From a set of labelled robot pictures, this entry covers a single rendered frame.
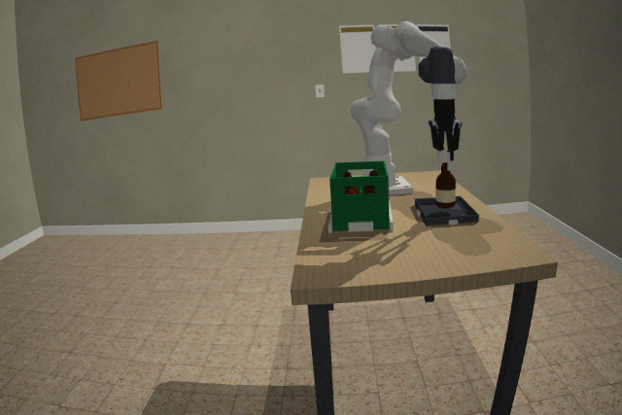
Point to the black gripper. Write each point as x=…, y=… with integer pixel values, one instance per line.
x=445, y=106

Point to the green plastic bottle crate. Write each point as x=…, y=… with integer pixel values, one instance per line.
x=370, y=207

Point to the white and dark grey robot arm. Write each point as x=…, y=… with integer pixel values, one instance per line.
x=437, y=69

